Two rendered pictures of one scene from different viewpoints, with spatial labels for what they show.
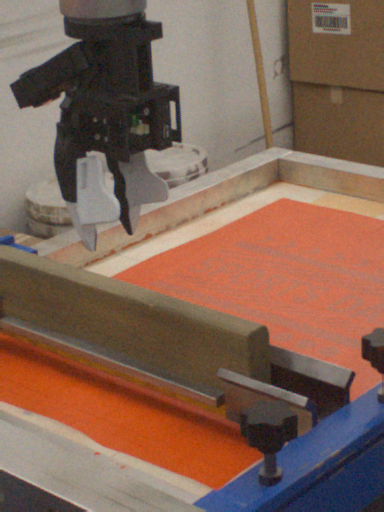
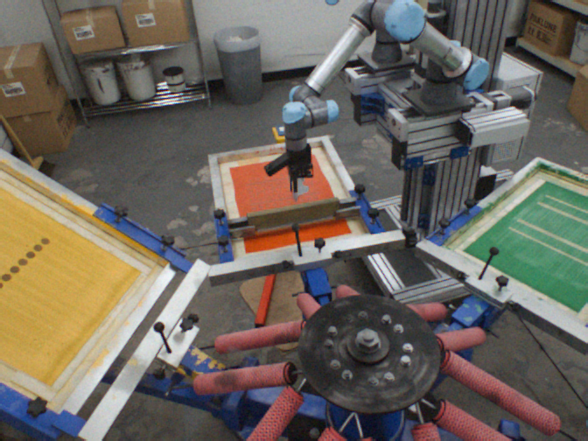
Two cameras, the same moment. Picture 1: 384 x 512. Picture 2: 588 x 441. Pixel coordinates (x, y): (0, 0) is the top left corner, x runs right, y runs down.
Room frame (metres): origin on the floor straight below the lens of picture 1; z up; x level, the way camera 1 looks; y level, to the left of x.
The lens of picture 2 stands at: (0.24, 1.24, 2.18)
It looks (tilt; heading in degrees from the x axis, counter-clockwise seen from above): 38 degrees down; 307
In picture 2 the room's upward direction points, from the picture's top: 4 degrees counter-clockwise
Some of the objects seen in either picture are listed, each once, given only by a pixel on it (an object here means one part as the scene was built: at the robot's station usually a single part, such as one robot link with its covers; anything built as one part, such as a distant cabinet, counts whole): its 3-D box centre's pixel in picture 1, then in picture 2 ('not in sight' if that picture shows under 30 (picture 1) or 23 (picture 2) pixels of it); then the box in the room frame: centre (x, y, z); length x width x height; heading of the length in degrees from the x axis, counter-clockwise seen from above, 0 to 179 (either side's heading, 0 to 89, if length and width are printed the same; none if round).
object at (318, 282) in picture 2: not in sight; (316, 280); (0.88, 0.32, 1.02); 0.17 x 0.06 x 0.05; 136
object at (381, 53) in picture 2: not in sight; (387, 47); (1.26, -0.95, 1.31); 0.15 x 0.15 x 0.10
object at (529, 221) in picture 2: not in sight; (545, 234); (0.31, -0.22, 1.05); 1.08 x 0.61 x 0.23; 76
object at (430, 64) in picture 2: not in sight; (444, 59); (0.86, -0.63, 1.42); 0.13 x 0.12 x 0.14; 151
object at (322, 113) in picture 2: not in sight; (318, 112); (1.08, -0.04, 1.41); 0.11 x 0.11 x 0.08; 61
